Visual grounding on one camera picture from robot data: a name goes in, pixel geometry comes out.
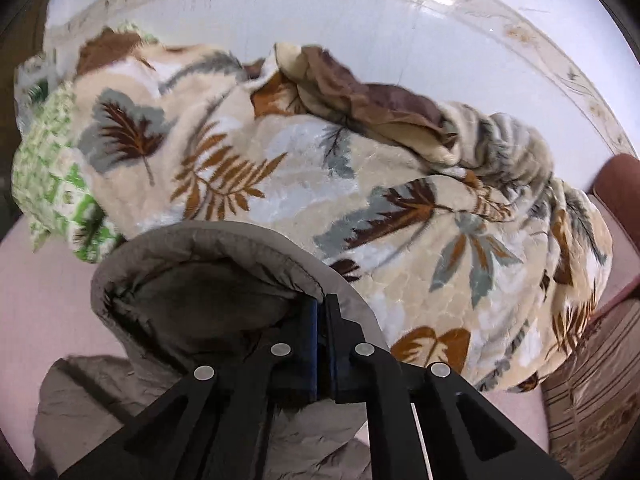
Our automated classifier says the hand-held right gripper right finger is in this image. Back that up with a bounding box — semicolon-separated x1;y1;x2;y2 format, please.
322;293;573;480

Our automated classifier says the striped floral sofa cushion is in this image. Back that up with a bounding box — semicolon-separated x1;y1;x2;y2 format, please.
542;299;640;480

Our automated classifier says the pink quilted bed mattress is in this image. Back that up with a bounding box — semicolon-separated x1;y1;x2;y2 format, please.
0;220;551;480

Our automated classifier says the leaf print fleece blanket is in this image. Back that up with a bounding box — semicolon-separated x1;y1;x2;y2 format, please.
70;42;614;393

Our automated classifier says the green checkered pillow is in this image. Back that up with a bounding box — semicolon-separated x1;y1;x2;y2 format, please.
11;21;161;264

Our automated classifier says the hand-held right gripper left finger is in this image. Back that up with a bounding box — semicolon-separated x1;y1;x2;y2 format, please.
59;299;321;480

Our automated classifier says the pink upholstered sofa frame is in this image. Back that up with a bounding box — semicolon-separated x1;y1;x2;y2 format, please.
590;152;640;313

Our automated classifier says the grey-brown hooded puffer jacket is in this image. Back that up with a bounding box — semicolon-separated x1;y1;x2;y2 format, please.
32;220;392;480

